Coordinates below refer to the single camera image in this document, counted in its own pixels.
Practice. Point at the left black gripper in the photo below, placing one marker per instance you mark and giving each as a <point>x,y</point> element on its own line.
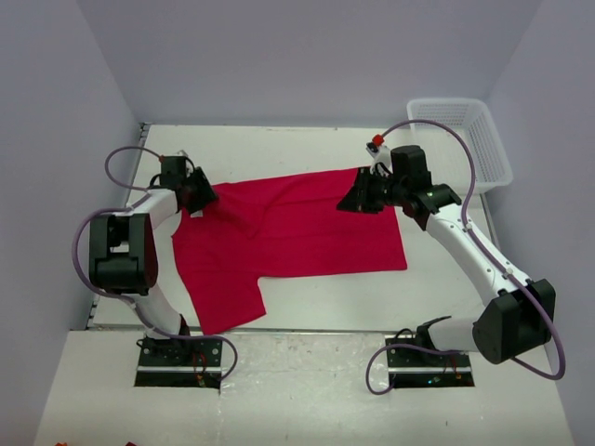
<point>201,190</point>

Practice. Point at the red t shirt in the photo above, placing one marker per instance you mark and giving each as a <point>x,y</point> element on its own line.
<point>280,227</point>

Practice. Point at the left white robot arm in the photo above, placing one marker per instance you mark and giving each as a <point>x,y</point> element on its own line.
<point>148,213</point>

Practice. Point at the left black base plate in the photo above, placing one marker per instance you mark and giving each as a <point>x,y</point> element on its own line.
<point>176,363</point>

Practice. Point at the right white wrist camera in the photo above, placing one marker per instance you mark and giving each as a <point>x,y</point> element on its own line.
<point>380,153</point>

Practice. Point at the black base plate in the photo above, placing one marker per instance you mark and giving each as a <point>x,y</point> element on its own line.
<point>176,363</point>
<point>409,368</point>

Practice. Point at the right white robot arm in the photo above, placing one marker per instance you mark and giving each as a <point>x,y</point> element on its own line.
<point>514,305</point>

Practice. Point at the white plastic basket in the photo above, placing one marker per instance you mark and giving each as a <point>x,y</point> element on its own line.
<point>471,119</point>

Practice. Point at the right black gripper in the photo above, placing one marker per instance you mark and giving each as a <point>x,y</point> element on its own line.
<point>365,190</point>

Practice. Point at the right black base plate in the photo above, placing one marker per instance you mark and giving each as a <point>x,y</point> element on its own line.
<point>409,368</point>

